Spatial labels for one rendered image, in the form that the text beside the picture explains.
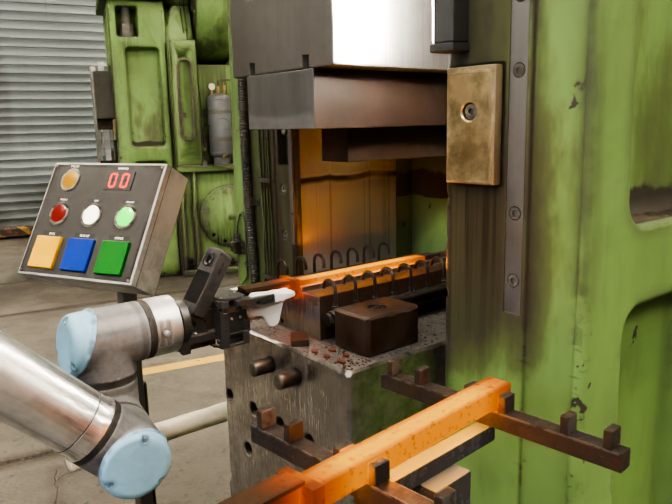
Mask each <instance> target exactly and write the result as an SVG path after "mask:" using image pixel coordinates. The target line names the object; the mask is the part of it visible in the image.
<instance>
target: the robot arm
mask: <svg viewBox="0 0 672 504"><path fill-rule="evenodd" d="M231 260H232V255H231V254H229V253H228V252H226V251H224V250H222V249H219V248H215V247H208V248H207V250H206V252H205V254H204V256H203V258H202V260H201V263H200V265H199V267H198V269H197V271H196V273H195V275H194V277H193V279H192V282H191V284H190V286H189V288H188V290H187V292H186V294H185V296H184V298H183V300H181V299H173V298H171V297H170V296H169V295H161V296H156V297H151V298H145V299H140V300H137V301H131V302H126V303H120V304H115V305H110V306H104V307H99V308H94V309H91V308H86V309H84V310H82V311H79V312H75V313H70V314H67V315H66V316H64V317H63V318H62V319H61V321H60V323H59V325H58V328H57V334H56V350H57V352H58V362H59V366H60V367H58V366H57V365H55V364H53V363H52V362H50V361H49V360H47V359H45V358H44V357H42V356H41V355H39V354H37V353H36V352H34V351H33V350H31V349H29V348H28V347H26V346H25V345H23V344H21V343H20V342H18V341H17V340H15V339H13V338H12V337H10V336H9V335H7V334H5V333H4V332H2V331H1V330H0V421H1V422H3V423H4V424H6V425H8V426H10V427H12V428H14V429H15V430H17V431H19V432H21V433H23V434H24V435H26V436H28V437H30V438H32V439H34V440H35V441H37V442H39V443H41V444H43V445H44V446H46V447H48V448H50V449H52V450H54V451H55V452H57V453H59V454H61V455H63V456H64V457H65V458H66V459H67V460H68V461H70V462H71V463H73V464H75V465H76V466H78V467H80V468H82V469H84V470H86V471H87V472H89V473H91V474H93V475H95V476H97V477H98V478H99V480H100V483H101V485H102V487H103V488H104V489H105V490H106V491H108V492H109V493H110V494H111V495H113V496H115V497H117V498H121V499H135V498H139V497H142V496H144V495H146V494H148V493H150V492H151V491H153V490H154V489H155V488H156V487H157V486H158V485H159V484H160V483H161V482H162V481H163V480H164V478H165V477H166V475H167V473H168V471H169V468H170V465H171V450H170V447H169V445H168V441H167V438H166V437H165V435H164V434H163V433H162V432H160V431H159V430H158V428H157V427H156V426H155V424H154V423H153V421H152V420H151V419H150V417H149V416H148V414H147V413H146V411H145V410H144V409H143V407H142V406H141V404H140V402H139V392H138V380H137V366H136V362H138V361H142V360H145V359H149V358H153V357H156V356H160V355H164V354H168V353H173V352H180V354H181V355H183V356H184V355H188V354H191V350H193V349H197V348H201V347H205V346H209V345H210V346H212V347H214V348H219V349H221V350H223V349H227V348H231V347H235V346H239V345H243V344H247V343H250V337H249V331H251V329H250V319H252V318H255V317H256V316H262V317H263V318H264V319H265V321H266V323H267V325H268V326H275V325H277V324H278V323H279V320H280V315H281V310H282V305H283V302H284V300H286V299H289V298H291V297H293V296H295V292H294V291H292V290H289V289H287V288H281V289H276V290H270V291H265V292H253V293H250V295H249V296H245V294H242V293H241V292H240V291H238V289H237V287H238V286H232V287H226V288H221V289H218V288H219V286H220V284H221V282H222V279H223V277H224V275H225V273H226V271H227V269H228V266H229V264H230V262H231ZM247 316H248V317H249V318H250V319H247ZM216 339H217V344H219V345H217V344H216ZM240 341H243V342H240ZM236 342H240V343H236ZM232 343H236V344H232ZM230 344H232V345H230Z"/></svg>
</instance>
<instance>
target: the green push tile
mask: <svg viewBox="0 0 672 504"><path fill-rule="evenodd" d="M130 246H131V243H130V242H122V241H109V240H103V241H102V245H101V248H100V251H99V254H98V257H97V260H96V263H95V267H94V270H93V273H95V274H100V275H109V276H119V277H121V276H122V272H123V269H124V266H125V263H126V259H127V256H128V253H129V249H130Z"/></svg>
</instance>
